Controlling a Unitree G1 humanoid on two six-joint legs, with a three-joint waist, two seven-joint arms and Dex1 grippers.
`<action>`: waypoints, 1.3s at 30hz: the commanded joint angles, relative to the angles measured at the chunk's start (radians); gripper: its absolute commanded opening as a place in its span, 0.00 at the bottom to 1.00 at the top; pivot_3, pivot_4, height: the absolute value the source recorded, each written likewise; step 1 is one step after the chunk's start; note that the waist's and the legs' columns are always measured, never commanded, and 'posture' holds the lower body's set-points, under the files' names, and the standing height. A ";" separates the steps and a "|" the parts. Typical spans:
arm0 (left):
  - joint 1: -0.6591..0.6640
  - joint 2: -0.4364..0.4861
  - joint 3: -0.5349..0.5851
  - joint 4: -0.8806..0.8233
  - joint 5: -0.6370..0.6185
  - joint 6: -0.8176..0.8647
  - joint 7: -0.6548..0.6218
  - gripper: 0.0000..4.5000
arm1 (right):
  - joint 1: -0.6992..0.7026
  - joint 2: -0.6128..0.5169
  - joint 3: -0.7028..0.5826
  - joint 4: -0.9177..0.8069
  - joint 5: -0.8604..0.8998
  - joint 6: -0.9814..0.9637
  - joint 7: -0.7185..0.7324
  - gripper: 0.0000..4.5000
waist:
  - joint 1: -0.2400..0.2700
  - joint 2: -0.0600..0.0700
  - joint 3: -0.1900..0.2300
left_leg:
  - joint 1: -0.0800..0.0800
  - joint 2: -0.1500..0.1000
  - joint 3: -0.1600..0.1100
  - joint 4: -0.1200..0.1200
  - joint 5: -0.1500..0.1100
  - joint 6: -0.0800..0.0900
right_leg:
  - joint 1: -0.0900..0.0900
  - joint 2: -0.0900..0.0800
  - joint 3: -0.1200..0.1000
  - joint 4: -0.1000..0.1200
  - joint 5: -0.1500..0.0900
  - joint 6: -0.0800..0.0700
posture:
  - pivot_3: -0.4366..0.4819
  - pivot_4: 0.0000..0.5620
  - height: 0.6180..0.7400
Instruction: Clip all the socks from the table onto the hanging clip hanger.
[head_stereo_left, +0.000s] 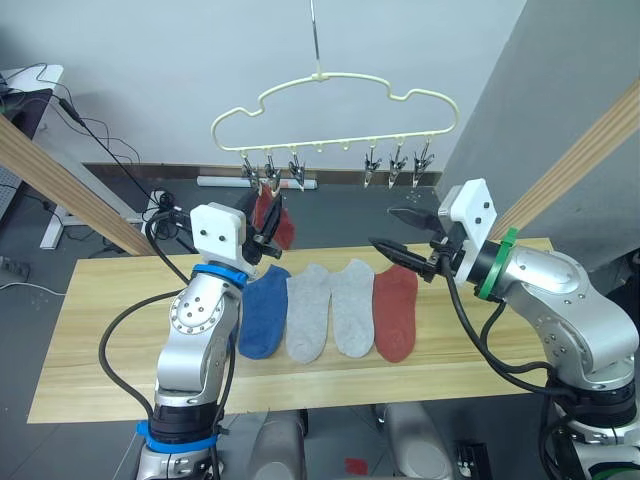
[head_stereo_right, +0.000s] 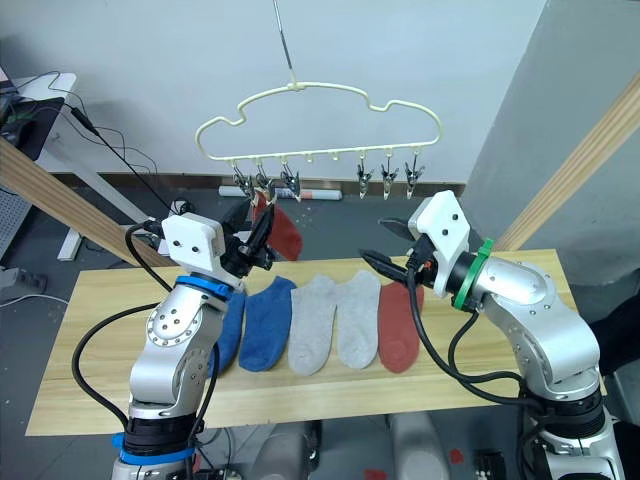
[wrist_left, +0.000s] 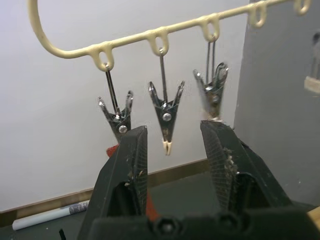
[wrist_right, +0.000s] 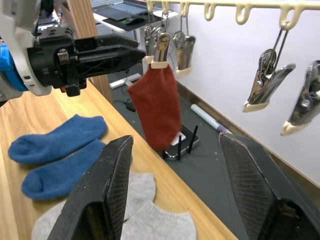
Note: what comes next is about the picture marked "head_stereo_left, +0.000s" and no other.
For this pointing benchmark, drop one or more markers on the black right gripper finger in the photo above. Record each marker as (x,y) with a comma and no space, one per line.
(415,218)
(400,252)

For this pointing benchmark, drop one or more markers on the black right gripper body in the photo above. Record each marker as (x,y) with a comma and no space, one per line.
(441,260)

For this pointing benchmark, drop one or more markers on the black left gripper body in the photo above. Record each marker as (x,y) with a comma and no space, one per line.
(261,245)

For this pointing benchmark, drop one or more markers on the red ankle sock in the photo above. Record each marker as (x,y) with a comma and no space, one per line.
(396,320)
(286,227)

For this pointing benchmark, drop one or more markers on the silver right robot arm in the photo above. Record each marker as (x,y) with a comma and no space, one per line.
(565,310)

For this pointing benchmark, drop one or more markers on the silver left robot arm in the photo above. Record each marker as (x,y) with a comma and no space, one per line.
(190,350)

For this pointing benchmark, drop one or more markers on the metal hanger clip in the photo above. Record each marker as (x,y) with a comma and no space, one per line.
(423,164)
(249,172)
(298,172)
(272,175)
(397,167)
(372,167)

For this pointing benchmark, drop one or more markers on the cream plastic clip hanger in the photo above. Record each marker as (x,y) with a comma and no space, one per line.
(325,76)

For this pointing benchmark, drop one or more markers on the metal hanger hook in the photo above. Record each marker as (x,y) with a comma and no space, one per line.
(316,40)

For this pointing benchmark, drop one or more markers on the blue ankle sock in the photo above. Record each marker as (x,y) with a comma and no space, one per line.
(262,320)

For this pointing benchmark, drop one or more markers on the grey ankle sock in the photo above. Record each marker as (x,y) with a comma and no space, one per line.
(307,320)
(352,315)

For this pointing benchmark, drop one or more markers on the grey rounded shape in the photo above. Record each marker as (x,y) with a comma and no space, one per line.
(277,445)
(417,440)

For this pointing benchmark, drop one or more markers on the white desk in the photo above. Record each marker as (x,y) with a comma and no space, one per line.
(55,165)

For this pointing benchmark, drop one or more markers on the black floor device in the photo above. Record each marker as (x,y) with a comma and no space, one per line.
(471,462)

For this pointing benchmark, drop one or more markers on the small red floor item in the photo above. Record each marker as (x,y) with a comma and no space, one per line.
(356,466)

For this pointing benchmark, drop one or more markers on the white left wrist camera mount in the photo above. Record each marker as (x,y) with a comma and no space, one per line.
(216,235)

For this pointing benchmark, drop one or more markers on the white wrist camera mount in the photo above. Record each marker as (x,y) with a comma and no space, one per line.
(216,235)
(472,210)

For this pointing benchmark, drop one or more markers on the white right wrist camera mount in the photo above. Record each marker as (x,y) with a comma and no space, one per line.
(472,210)

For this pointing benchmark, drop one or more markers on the wooden frame beam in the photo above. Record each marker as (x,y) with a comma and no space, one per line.
(65,185)
(575,155)

